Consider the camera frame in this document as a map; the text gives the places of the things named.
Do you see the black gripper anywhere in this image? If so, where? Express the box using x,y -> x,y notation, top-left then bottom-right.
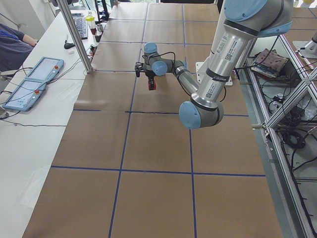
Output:
145,70 -> 157,91

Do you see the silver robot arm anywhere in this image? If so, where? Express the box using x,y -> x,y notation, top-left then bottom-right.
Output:
135,0 -> 293,129

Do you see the steel cup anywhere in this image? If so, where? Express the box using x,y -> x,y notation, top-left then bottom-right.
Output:
96,24 -> 104,36

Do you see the yellow lid bottle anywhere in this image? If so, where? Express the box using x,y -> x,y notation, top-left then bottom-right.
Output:
85,14 -> 96,30

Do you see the black keyboard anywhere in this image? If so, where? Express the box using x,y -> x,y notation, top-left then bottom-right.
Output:
73,17 -> 88,40

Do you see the black computer mouse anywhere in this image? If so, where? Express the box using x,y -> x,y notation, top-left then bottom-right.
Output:
64,43 -> 75,50

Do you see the upper teach pendant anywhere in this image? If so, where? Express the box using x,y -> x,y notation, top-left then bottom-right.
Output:
26,57 -> 64,83

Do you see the teach pendant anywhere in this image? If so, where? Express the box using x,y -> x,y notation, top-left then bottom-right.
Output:
26,57 -> 64,83
3,79 -> 47,112

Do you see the folded patterned cloth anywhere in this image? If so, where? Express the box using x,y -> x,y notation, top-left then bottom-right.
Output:
251,49 -> 288,78

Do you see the lower teach pendant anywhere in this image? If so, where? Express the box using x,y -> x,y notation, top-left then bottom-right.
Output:
3,79 -> 47,112

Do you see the seated person blue shirt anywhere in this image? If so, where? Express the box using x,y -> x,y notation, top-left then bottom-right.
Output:
0,24 -> 38,72

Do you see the wrist black camera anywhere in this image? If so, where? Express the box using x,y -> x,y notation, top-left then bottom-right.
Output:
135,62 -> 146,77

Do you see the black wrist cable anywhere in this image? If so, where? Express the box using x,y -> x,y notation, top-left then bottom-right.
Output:
148,51 -> 177,62

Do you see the aluminium frame post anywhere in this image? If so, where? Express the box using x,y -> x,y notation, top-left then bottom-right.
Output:
57,0 -> 93,73

